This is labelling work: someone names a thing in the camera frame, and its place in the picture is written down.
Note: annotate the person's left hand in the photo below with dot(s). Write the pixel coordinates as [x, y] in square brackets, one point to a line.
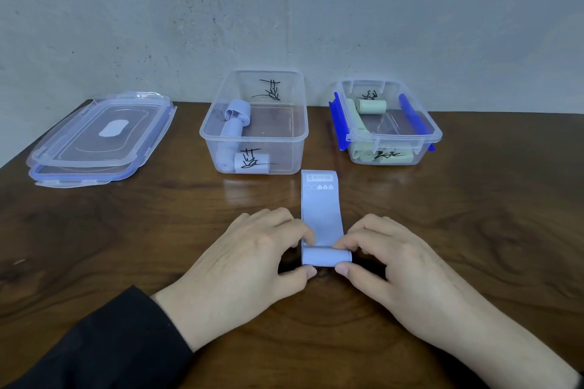
[232, 274]

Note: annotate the person's right hand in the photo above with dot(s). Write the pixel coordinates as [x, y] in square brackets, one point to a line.
[410, 279]

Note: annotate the person's right middle finger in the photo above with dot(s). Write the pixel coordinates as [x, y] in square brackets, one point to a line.
[372, 221]

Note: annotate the person's left thumb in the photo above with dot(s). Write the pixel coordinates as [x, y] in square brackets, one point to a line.
[299, 275]

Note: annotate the person's left middle finger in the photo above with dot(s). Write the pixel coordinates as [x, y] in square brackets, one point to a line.
[273, 214]

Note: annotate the person's right thumb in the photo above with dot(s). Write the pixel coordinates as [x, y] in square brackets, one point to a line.
[358, 277]

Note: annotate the light blue resistance band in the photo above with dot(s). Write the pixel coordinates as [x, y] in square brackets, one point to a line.
[322, 211]

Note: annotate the person's left forearm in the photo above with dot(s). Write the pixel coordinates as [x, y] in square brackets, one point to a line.
[105, 347]

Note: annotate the person's right forearm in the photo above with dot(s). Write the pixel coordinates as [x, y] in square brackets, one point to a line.
[497, 352]

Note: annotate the flat folded green band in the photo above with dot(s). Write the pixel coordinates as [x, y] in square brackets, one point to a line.
[383, 154]

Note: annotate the long rolled blue band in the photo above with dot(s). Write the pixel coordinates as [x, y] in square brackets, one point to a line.
[228, 142]

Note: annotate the large clear plastic container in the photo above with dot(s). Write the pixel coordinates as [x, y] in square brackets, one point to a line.
[273, 129]

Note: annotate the small clear container blue clips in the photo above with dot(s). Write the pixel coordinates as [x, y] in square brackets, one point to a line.
[397, 129]

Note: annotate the long rolled green band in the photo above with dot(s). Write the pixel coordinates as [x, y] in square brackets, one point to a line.
[357, 122]

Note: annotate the loosely rolled blue band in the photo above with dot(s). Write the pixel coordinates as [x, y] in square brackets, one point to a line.
[238, 110]

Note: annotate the clear plastic container lid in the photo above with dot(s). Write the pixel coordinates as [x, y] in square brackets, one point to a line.
[105, 129]
[82, 173]

